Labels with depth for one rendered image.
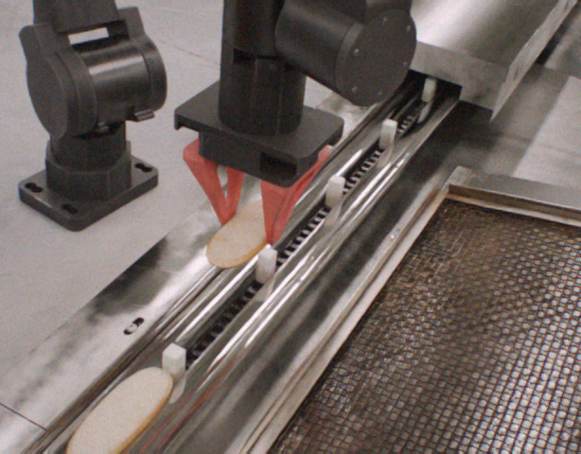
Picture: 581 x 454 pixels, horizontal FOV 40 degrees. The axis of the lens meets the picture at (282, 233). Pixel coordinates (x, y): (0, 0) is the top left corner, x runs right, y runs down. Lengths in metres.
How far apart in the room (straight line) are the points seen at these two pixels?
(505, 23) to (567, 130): 0.16
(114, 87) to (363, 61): 0.32
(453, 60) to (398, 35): 0.54
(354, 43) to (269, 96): 0.10
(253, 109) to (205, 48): 0.62
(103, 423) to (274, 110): 0.24
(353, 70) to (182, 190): 0.43
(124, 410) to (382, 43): 0.30
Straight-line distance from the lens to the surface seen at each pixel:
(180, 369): 0.60
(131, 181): 0.81
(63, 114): 0.71
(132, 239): 0.77
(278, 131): 0.52
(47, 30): 0.72
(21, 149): 0.90
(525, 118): 1.09
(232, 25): 0.50
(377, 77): 0.45
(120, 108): 0.73
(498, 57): 0.99
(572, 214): 0.74
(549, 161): 1.01
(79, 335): 0.62
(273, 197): 0.53
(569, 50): 1.35
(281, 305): 0.64
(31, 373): 0.59
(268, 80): 0.50
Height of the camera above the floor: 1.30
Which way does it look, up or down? 37 degrees down
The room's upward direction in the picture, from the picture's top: 8 degrees clockwise
